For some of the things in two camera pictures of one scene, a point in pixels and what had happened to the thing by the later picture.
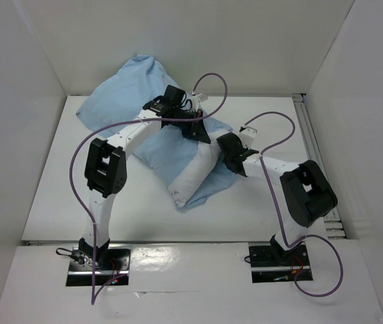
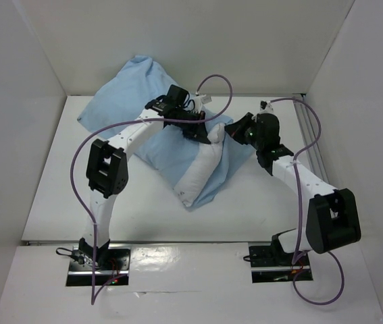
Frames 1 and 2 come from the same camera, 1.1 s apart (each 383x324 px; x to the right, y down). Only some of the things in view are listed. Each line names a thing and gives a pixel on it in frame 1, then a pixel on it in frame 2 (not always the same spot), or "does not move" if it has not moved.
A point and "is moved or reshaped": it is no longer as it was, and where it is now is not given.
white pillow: [207, 158] is moved or reshaped
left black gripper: [195, 131] does not move
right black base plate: [269, 265] does not move
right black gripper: [233, 155] → [242, 125]
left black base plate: [111, 264] does not move
